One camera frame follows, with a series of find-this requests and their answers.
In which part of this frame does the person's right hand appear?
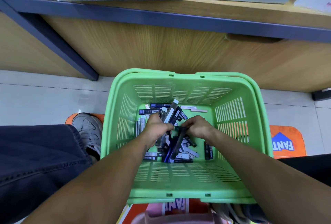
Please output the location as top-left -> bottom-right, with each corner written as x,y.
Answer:
179,115 -> 218,143

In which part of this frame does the person's left hand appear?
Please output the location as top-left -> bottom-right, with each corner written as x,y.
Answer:
139,113 -> 175,148

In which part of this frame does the bundle of lead cases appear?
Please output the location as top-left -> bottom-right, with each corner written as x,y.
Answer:
157,99 -> 190,163

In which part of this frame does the pile of lead cases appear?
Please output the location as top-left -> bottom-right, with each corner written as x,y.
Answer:
136,99 -> 216,163

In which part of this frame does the green plastic basket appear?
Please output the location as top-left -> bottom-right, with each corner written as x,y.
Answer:
100,67 -> 274,205

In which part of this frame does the person's left forearm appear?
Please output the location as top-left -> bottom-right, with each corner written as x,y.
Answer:
23,136 -> 156,224

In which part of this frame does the person's right forearm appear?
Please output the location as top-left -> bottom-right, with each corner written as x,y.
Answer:
204,131 -> 331,224

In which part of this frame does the grey sneaker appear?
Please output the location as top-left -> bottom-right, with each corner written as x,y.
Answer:
71,113 -> 104,161
209,203 -> 270,224

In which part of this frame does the pink plastic stool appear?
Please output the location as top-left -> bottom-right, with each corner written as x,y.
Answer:
132,201 -> 223,224

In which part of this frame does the colourful printed mat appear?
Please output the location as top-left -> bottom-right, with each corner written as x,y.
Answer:
64,113 -> 307,224

